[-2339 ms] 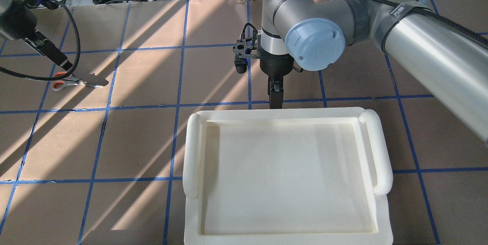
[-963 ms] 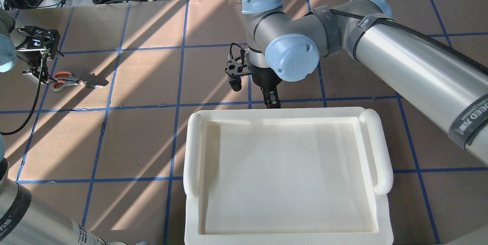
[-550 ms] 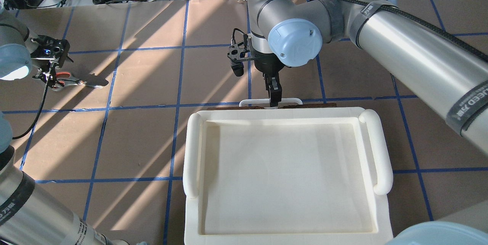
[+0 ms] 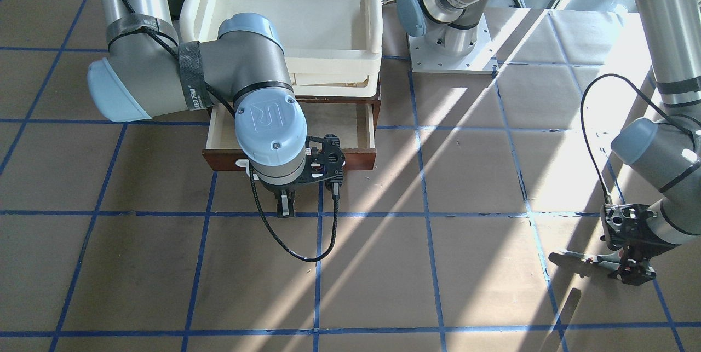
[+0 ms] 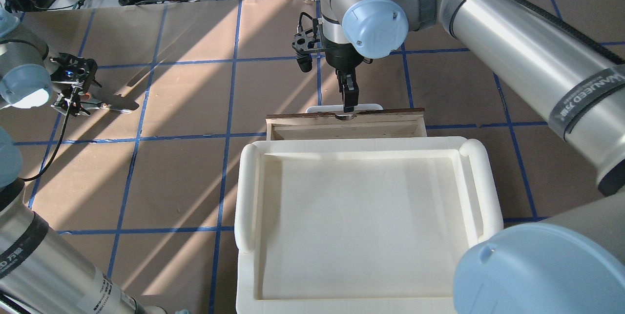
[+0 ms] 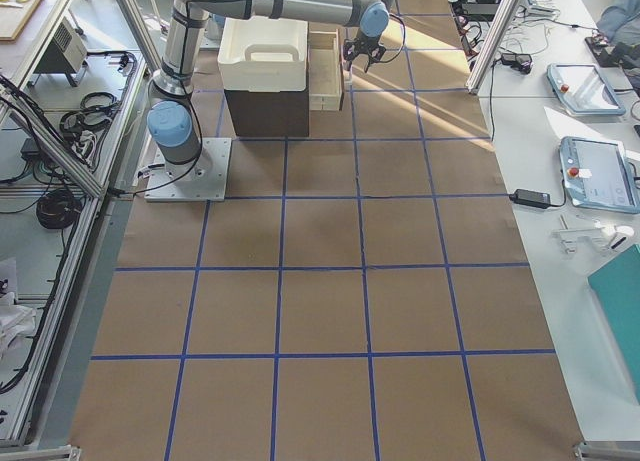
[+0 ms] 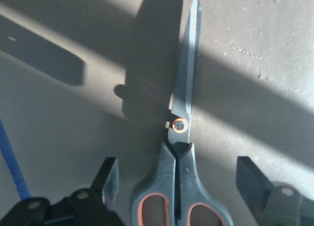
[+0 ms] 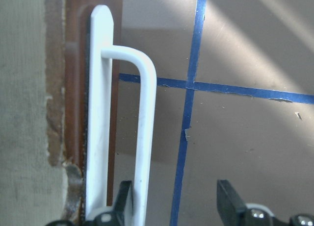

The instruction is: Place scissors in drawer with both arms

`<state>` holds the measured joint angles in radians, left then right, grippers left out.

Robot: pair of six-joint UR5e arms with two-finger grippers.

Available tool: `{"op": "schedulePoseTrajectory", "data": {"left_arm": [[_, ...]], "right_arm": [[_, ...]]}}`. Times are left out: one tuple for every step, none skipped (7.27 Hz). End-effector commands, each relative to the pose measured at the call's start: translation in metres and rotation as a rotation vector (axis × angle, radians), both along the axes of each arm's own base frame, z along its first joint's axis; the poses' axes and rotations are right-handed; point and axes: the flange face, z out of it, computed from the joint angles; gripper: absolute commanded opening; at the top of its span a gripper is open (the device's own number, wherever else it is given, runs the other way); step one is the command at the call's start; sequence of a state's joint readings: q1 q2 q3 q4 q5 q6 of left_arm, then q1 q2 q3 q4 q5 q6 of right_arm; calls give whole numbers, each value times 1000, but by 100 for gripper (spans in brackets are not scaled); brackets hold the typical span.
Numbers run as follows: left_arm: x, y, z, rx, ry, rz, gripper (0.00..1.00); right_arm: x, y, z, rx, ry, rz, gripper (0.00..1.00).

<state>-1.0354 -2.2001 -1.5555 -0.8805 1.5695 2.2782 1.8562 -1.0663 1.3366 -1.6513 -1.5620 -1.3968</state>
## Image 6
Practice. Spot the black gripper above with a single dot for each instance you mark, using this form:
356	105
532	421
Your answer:
363	47

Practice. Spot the light wooden drawer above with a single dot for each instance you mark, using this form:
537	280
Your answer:
326	82

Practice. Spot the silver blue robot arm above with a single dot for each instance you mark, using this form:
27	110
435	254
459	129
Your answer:
172	121

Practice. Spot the dark brown wooden cabinet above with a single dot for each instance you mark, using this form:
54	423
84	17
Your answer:
269	114

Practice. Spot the white plastic tray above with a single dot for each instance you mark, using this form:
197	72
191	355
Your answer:
264	55

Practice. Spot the black power adapter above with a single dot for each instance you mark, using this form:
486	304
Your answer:
530	198

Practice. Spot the upper teach pendant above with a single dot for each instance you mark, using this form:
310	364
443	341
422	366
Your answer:
583	91

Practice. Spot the teach pendant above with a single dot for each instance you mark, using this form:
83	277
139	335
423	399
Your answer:
597	175
583	91

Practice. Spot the lower teach pendant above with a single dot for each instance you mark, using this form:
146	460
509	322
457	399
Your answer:
597	175

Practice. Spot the clear acrylic stand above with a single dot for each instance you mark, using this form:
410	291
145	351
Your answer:
575	232

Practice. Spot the grey electronics box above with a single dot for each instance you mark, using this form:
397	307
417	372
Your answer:
66	54

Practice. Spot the wooden board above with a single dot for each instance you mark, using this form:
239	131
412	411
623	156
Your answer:
15	14

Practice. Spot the aluminium frame post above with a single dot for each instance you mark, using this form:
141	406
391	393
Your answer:
505	13

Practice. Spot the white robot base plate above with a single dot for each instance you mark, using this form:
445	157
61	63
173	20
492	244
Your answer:
206	179

